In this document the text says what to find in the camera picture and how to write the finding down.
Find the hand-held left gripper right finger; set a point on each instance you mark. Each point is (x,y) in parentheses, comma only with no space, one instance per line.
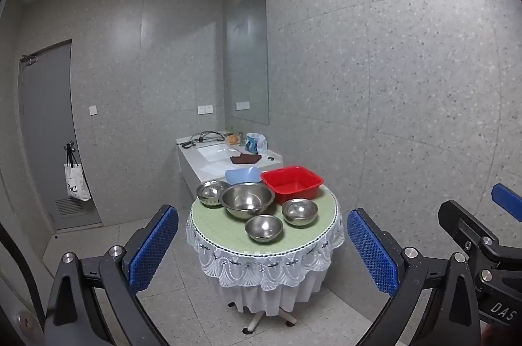
(371,254)

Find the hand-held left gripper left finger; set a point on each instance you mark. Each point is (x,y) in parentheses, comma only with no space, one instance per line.
(155,244)

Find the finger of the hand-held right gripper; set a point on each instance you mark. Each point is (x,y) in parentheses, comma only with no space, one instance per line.
(463,217)
(507,201)

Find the small steel bowl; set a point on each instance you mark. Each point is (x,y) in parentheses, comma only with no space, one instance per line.
(264,227)
(210,193)
(299,211)

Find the large steel bowl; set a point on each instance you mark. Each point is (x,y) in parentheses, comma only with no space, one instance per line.
(246,201)

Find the red plastic basin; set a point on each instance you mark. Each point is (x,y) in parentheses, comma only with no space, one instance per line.
(295,183)

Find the blue plastic basin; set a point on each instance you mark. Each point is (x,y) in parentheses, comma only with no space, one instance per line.
(240,177)

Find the round table with lace cloth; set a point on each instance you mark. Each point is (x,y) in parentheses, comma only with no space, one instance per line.
(228,232)

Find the white sink counter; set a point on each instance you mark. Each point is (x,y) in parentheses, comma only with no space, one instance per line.
(191,162)

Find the white tote bag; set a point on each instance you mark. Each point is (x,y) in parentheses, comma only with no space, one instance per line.
(76,183)

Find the brown cloth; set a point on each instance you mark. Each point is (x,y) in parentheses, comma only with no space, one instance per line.
(244,159)

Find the round table white legs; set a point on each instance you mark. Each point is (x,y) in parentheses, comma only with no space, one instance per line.
(255,319)

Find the orange packet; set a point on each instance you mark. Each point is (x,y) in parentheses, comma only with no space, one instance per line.
(233,139)

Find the white blue plastic bag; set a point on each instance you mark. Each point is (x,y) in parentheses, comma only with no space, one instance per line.
(255,144)

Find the grey door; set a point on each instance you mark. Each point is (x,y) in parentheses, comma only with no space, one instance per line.
(45,134)

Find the door closer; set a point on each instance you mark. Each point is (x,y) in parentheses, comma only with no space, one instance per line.
(28,59)

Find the wall mirror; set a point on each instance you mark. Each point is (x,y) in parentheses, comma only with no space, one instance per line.
(248,56)

